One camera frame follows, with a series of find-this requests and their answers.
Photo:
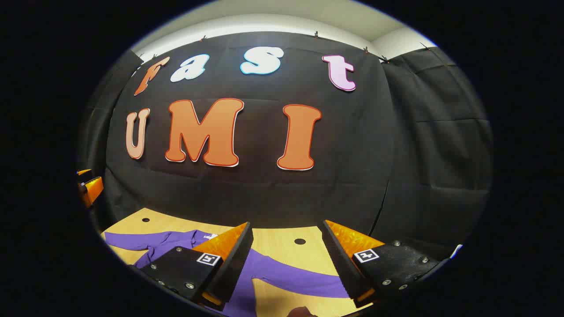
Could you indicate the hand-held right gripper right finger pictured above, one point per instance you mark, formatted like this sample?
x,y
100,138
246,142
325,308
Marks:
x,y
341,264

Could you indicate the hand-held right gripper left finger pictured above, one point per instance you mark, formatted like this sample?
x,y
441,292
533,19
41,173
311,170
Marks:
x,y
233,268

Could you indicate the purple jacket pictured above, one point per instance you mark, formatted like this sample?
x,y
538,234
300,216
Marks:
x,y
273,274

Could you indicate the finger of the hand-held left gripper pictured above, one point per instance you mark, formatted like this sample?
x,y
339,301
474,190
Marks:
x,y
84,172
93,190

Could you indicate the black backdrop cloth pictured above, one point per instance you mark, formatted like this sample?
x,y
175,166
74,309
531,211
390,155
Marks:
x,y
352,154

